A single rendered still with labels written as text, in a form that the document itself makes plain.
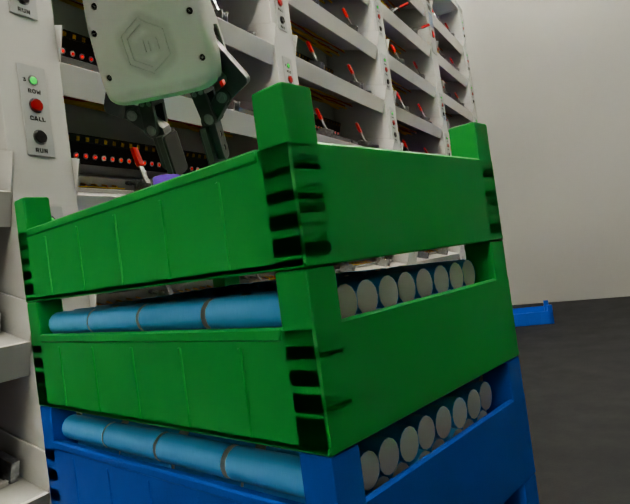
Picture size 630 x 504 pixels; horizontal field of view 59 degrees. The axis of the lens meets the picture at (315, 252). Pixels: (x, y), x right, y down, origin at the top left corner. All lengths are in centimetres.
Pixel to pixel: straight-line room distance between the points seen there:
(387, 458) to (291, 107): 18
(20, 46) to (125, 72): 39
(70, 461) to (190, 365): 18
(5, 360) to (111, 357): 41
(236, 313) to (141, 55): 27
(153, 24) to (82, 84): 46
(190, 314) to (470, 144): 21
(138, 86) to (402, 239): 28
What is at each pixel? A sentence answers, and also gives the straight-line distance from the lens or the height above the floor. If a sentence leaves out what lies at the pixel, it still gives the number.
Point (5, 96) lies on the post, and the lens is 84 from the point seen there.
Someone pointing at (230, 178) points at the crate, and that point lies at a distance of 27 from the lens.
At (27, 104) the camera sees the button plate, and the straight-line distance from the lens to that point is 85.
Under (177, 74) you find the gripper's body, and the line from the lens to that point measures 48.
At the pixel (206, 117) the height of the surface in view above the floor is 54.
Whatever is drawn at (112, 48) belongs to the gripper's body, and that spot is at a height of 59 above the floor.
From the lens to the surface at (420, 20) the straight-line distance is 283.
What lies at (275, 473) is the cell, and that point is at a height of 30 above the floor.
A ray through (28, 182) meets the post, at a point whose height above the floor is 55.
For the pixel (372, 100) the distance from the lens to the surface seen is 193.
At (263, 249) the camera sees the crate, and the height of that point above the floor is 41.
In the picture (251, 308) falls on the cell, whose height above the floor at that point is 38.
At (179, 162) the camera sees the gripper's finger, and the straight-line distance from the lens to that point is 53.
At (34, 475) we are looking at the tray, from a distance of 84.
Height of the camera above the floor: 40
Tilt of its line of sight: 1 degrees up
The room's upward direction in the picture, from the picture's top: 8 degrees counter-clockwise
